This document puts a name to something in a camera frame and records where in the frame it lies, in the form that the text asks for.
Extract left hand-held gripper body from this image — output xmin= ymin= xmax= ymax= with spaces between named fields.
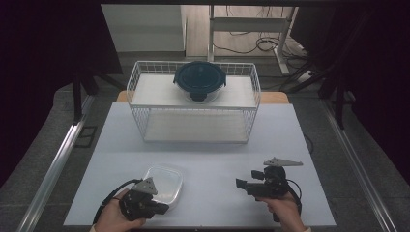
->
xmin=119 ymin=177 xmax=160 ymax=222

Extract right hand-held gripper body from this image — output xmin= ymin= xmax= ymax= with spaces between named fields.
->
xmin=245 ymin=157 xmax=305 ymax=198

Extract white plastic container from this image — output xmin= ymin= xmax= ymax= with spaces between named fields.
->
xmin=141 ymin=164 xmax=184 ymax=212

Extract glass container with blue lid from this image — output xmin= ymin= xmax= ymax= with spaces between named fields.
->
xmin=172 ymin=61 xmax=227 ymax=104

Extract white wire shelf rack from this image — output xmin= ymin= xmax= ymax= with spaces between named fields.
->
xmin=126 ymin=60 xmax=262 ymax=144

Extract person's right hand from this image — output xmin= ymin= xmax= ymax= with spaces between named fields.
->
xmin=255 ymin=192 xmax=308 ymax=232

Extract person's left hand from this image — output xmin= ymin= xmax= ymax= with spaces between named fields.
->
xmin=93 ymin=188 xmax=147 ymax=232

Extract black stand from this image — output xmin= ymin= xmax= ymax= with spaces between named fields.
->
xmin=71 ymin=72 xmax=128 ymax=126
xmin=279 ymin=62 xmax=357 ymax=131

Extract white power strip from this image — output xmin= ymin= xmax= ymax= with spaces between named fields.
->
xmin=295 ymin=69 xmax=314 ymax=84

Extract white cabinet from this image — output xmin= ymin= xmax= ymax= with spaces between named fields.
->
xmin=101 ymin=4 xmax=188 ymax=53

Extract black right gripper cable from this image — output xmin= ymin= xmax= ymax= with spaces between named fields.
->
xmin=274 ymin=178 xmax=304 ymax=223

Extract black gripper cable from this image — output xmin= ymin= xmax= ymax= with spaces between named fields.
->
xmin=274 ymin=178 xmax=304 ymax=223
xmin=92 ymin=178 xmax=143 ymax=225

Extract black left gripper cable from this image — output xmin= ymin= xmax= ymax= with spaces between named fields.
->
xmin=92 ymin=178 xmax=143 ymax=225

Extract aluminium rail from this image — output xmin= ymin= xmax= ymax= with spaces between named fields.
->
xmin=322 ymin=96 xmax=399 ymax=232
xmin=15 ymin=95 xmax=96 ymax=232

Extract black floor cables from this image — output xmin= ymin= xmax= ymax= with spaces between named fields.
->
xmin=212 ymin=4 xmax=310 ymax=62

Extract white metal desk frame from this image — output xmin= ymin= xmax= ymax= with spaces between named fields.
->
xmin=207 ymin=4 xmax=299 ymax=75

